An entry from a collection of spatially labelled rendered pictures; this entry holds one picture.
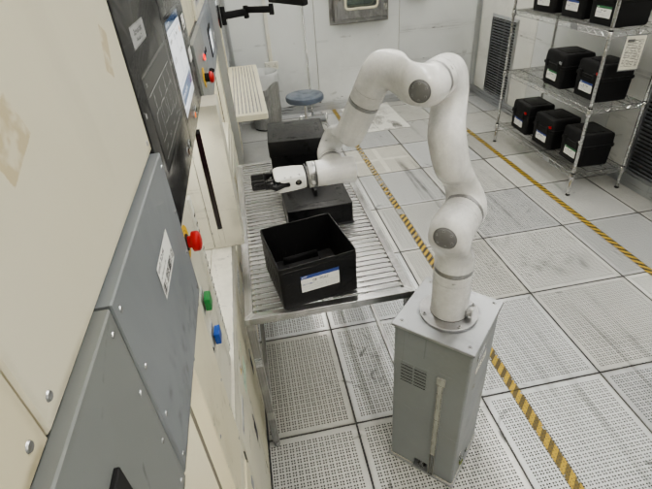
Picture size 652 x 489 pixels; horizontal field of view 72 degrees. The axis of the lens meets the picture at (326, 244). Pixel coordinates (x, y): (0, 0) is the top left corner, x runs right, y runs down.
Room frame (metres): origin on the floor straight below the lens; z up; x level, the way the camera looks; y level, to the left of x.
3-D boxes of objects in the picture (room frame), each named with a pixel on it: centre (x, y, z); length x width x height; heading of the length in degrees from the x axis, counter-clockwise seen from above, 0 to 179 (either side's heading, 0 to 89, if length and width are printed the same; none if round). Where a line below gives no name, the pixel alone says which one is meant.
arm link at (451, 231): (1.06, -0.37, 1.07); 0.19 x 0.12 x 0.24; 145
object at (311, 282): (1.33, 0.07, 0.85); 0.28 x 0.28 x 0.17; 18
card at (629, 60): (3.08, -2.12, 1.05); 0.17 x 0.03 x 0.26; 98
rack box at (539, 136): (3.65, -2.04, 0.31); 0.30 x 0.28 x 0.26; 8
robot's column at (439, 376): (1.09, -0.39, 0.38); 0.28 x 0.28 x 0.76; 53
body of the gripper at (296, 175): (1.31, 0.09, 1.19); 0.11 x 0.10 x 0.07; 98
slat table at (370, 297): (1.81, 0.09, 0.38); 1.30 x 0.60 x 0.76; 8
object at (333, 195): (1.81, 0.03, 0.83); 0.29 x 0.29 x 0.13; 8
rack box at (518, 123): (4.02, -1.99, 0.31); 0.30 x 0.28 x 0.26; 5
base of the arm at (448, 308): (1.09, -0.39, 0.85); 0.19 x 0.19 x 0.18
